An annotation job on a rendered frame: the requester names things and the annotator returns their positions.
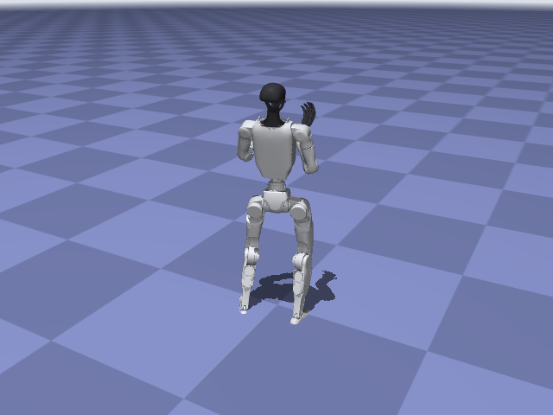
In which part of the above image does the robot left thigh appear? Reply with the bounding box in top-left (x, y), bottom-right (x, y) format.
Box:
top-left (245, 195), bottom-right (265, 265)

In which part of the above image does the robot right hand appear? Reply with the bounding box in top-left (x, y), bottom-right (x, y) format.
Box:
top-left (301, 102), bottom-right (316, 127)

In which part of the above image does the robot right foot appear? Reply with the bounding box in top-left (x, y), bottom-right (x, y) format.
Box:
top-left (289, 309), bottom-right (309, 324)

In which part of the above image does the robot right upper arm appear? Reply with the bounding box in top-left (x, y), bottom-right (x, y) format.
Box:
top-left (291, 124), bottom-right (318, 174)

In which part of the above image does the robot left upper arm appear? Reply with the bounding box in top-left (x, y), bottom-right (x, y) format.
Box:
top-left (238, 120), bottom-right (255, 162)

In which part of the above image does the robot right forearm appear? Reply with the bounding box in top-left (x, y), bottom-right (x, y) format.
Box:
top-left (296, 141), bottom-right (319, 168)

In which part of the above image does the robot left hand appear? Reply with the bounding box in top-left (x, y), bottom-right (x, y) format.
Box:
top-left (271, 100), bottom-right (286, 108)

